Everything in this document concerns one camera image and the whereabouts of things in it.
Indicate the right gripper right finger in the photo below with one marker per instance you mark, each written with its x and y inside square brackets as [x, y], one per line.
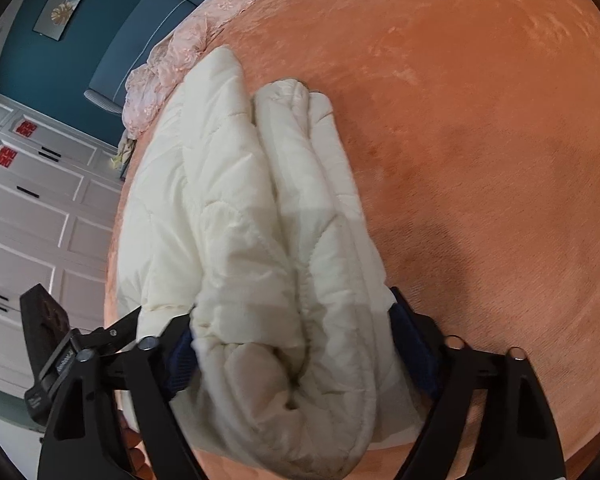
[516, 435]

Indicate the blue upholstered headboard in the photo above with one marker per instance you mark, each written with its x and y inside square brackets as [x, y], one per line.
[148, 23]

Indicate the orange plush bedspread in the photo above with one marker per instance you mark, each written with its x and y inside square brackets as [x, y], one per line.
[473, 131]

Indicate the person left hand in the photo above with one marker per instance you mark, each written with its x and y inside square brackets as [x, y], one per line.
[132, 439]

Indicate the white panelled wardrobe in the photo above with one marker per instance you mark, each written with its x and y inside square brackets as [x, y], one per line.
[58, 198]

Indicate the yellow white cloth pile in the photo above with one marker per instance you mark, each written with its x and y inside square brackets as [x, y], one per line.
[121, 161]

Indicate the pink floral quilt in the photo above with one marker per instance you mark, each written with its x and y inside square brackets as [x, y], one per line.
[150, 85]

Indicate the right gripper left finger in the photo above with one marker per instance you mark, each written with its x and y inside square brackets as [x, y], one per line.
[83, 437]

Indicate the cream quilted jacket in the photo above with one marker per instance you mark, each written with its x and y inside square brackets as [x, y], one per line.
[244, 216]

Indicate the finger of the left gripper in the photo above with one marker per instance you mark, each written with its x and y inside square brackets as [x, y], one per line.
[117, 336]

